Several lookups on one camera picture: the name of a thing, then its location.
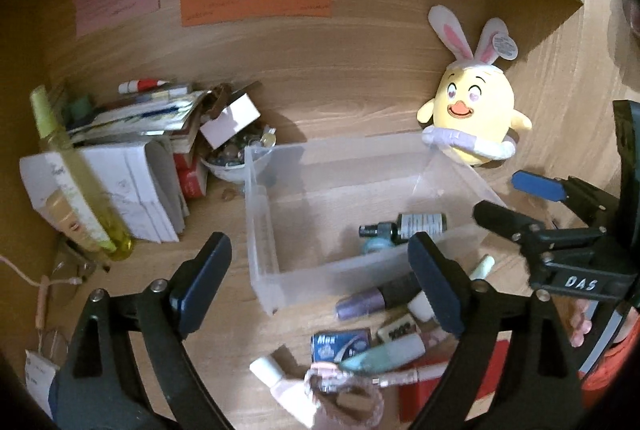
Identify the white ceramic bowl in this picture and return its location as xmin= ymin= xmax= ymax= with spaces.
xmin=200 ymin=120 xmax=277 ymax=184

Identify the person right hand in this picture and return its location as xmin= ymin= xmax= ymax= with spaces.
xmin=568 ymin=296 xmax=640 ymax=361

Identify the mahjong tile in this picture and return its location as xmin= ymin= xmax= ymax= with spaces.
xmin=376 ymin=313 xmax=420 ymax=343

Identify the white green lip balm tube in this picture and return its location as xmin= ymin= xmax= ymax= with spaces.
xmin=470 ymin=254 xmax=496 ymax=280

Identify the yellow chick plush toy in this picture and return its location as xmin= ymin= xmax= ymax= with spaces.
xmin=416 ymin=5 xmax=533 ymax=166

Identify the small white pink box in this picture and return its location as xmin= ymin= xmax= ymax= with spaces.
xmin=200 ymin=94 xmax=260 ymax=150

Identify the pink cream tube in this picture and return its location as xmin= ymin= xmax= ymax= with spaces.
xmin=248 ymin=355 xmax=318 ymax=429

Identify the red box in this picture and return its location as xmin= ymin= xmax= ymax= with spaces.
xmin=174 ymin=150 xmax=208 ymax=200

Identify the white charging cable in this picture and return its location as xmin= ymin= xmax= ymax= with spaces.
xmin=0 ymin=253 xmax=84 ymax=288

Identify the white folded paper stack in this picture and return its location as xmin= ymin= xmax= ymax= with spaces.
xmin=18 ymin=137 xmax=190 ymax=244

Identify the dark green dropper bottle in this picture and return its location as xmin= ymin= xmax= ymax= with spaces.
xmin=358 ymin=213 xmax=447 ymax=245

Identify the white tape roll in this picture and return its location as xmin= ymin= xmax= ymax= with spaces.
xmin=407 ymin=291 xmax=434 ymax=323

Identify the clear plastic storage bin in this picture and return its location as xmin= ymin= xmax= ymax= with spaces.
xmin=244 ymin=132 xmax=501 ymax=315

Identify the yellow green spray bottle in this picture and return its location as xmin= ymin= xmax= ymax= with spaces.
xmin=29 ymin=86 xmax=134 ymax=261

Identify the stack of books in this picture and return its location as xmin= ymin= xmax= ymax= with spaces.
xmin=67 ymin=81 xmax=262 ymax=154

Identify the light blue bottle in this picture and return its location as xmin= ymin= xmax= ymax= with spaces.
xmin=338 ymin=334 xmax=426 ymax=376

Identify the teal washi tape roll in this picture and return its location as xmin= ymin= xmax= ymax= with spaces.
xmin=360 ymin=237 xmax=396 ymax=254

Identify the pink white braided bracelet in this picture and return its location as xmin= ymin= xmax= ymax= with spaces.
xmin=304 ymin=360 xmax=385 ymax=430

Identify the red foil packet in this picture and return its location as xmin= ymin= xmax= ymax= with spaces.
xmin=398 ymin=339 xmax=510 ymax=422

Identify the red white marker pen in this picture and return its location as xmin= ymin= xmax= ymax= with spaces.
xmin=117 ymin=79 xmax=169 ymax=95

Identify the blue Max razor box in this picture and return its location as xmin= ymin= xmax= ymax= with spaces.
xmin=310 ymin=328 xmax=371 ymax=363

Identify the purple black spray bottle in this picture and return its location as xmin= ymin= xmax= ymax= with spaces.
xmin=335 ymin=273 xmax=421 ymax=322

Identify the beige sunscreen bottle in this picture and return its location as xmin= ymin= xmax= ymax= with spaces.
xmin=46 ymin=190 xmax=99 ymax=252

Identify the pink white cosmetic pen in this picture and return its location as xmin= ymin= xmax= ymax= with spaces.
xmin=372 ymin=362 xmax=449 ymax=389

